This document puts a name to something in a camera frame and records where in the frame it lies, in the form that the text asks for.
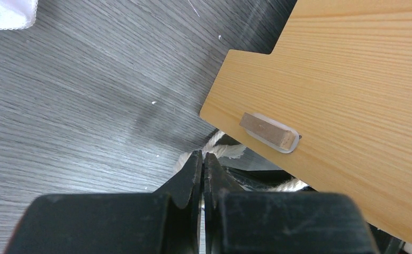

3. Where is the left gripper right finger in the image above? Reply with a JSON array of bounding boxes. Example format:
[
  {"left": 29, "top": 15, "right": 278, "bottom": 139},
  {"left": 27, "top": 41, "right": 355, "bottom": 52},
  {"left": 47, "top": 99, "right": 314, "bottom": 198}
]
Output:
[{"left": 204, "top": 153, "right": 378, "bottom": 253}]

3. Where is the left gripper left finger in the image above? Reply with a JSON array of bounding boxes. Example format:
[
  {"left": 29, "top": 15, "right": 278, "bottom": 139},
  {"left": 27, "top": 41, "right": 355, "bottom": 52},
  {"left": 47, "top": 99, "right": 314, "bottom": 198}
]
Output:
[{"left": 5, "top": 151, "right": 203, "bottom": 253}]

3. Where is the pink checkered duck blanket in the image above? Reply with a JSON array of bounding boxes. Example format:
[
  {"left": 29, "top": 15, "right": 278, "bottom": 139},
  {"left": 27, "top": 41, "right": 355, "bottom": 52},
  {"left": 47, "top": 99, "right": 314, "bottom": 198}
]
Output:
[{"left": 173, "top": 130, "right": 309, "bottom": 192}]

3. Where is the wooden pet bed frame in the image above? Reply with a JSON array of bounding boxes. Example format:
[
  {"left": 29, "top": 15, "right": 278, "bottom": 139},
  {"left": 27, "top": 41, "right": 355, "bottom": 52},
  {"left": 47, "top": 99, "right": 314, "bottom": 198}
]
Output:
[{"left": 200, "top": 1, "right": 412, "bottom": 244}]

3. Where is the white floral pillow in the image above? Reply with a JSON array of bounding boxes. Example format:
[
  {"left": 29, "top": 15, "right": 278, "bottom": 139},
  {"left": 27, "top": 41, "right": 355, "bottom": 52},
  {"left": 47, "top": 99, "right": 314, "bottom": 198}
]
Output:
[{"left": 0, "top": 0, "right": 38, "bottom": 30}]

